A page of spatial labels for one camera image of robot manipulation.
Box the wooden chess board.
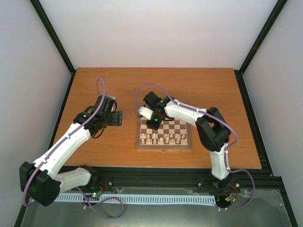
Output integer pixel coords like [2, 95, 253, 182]
[137, 117, 192, 151]

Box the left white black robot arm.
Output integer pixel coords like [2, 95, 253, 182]
[19, 95, 123, 206]

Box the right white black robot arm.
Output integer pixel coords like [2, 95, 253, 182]
[138, 92, 231, 192]

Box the green lit circuit board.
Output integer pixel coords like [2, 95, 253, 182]
[92, 192, 100, 198]

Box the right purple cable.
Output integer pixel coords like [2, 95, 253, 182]
[134, 83, 256, 211]

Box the light blue slotted cable duct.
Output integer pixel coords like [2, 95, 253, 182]
[54, 193, 216, 205]

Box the black aluminium frame rail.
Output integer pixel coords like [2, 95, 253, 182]
[93, 166, 284, 190]

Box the left black frame post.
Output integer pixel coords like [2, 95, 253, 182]
[30, 0, 76, 75]

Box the black frame post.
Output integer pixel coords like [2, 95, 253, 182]
[238, 0, 288, 76]
[30, 0, 76, 75]

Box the right black frame post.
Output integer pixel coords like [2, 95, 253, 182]
[238, 0, 288, 76]

